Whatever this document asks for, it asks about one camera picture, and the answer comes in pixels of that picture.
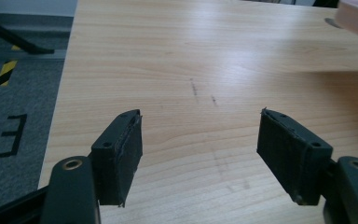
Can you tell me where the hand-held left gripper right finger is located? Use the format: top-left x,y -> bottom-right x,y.
255,107 -> 335,206

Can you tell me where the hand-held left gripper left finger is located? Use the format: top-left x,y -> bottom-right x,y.
90,108 -> 145,208

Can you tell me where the black metal stand leg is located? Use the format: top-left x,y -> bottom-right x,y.
0,0 -> 56,56

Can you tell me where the black tape floor mark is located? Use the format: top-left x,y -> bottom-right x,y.
0,113 -> 29,160

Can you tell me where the yellow black striped floor tape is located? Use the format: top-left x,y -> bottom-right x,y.
0,44 -> 22,88

